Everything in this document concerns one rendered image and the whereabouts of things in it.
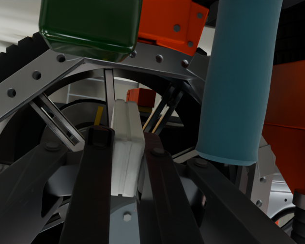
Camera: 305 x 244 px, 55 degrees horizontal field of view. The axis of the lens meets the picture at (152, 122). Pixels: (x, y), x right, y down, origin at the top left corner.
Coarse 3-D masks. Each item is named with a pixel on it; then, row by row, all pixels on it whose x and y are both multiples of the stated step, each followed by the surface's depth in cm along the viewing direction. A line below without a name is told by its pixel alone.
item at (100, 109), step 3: (99, 108) 97; (102, 108) 97; (99, 111) 97; (96, 114) 97; (99, 114) 97; (96, 117) 97; (99, 117) 97; (96, 120) 97; (99, 120) 97; (96, 123) 97
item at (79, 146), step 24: (72, 72) 53; (96, 72) 61; (120, 72) 64; (168, 96) 60; (192, 96) 59; (24, 120) 69; (48, 120) 55; (192, 120) 73; (0, 144) 56; (72, 144) 56; (192, 144) 82; (48, 240) 74
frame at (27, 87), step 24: (144, 48) 47; (168, 48) 48; (24, 72) 43; (48, 72) 44; (144, 72) 53; (168, 72) 48; (192, 72) 49; (0, 96) 43; (24, 96) 44; (0, 120) 47; (264, 144) 54; (240, 168) 58; (264, 168) 54; (264, 192) 54
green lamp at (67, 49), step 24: (48, 0) 11; (72, 0) 11; (96, 0) 12; (120, 0) 12; (48, 24) 11; (72, 24) 11; (96, 24) 12; (120, 24) 12; (72, 48) 13; (96, 48) 12; (120, 48) 12
